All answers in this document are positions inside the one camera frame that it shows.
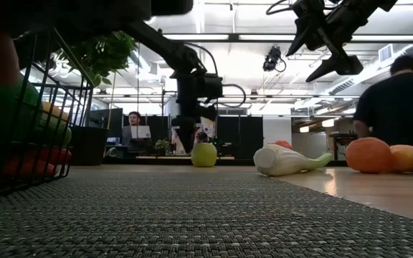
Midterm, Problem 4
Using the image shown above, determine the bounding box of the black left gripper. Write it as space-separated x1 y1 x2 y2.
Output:
170 73 218 154

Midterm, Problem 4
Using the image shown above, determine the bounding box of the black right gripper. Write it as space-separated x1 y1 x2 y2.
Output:
287 0 369 83

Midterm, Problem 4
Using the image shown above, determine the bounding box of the yellow-green apple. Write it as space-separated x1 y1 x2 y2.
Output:
191 142 218 168

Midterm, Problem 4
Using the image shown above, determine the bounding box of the red tomato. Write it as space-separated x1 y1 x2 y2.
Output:
273 140 293 151

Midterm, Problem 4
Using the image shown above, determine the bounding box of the white green leek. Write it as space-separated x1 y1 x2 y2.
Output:
253 143 333 177

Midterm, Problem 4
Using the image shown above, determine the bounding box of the orange fruit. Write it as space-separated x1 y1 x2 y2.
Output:
345 137 394 175

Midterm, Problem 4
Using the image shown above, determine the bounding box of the black wire basket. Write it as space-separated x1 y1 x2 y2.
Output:
0 28 95 201

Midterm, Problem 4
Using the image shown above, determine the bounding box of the red chili pepper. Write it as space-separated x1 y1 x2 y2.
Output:
30 146 73 166

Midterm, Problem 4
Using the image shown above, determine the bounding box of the light green cucumber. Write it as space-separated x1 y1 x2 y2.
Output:
36 114 73 146

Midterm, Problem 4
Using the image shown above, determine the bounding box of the yellow lemon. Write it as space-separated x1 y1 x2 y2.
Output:
40 101 70 123

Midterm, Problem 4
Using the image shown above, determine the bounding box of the yellow-orange mango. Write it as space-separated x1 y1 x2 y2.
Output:
389 144 413 173

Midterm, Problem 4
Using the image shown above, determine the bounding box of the orange carrot green top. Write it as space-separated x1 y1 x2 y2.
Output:
1 157 59 179

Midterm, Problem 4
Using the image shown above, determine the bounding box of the floral print banner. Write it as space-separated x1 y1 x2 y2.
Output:
199 116 217 144

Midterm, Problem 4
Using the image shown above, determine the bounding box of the small leafy plant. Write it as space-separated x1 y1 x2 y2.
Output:
155 138 171 156

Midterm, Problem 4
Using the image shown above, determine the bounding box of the black room divider panel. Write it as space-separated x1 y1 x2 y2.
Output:
216 115 265 160
145 114 174 144

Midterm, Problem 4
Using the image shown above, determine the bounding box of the white laptop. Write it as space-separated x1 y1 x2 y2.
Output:
130 125 152 140

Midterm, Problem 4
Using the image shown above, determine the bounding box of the white air vent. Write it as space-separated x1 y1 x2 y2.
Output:
378 43 394 62

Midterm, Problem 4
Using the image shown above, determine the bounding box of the grey woven placemat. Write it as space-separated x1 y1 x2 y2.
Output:
0 168 413 258

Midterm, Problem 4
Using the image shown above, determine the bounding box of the dark workbench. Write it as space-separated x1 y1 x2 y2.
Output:
330 131 359 161

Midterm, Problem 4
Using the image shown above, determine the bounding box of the black camera with cable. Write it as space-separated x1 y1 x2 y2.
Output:
262 45 287 73

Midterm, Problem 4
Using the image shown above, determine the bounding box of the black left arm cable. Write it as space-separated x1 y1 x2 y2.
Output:
186 42 247 108

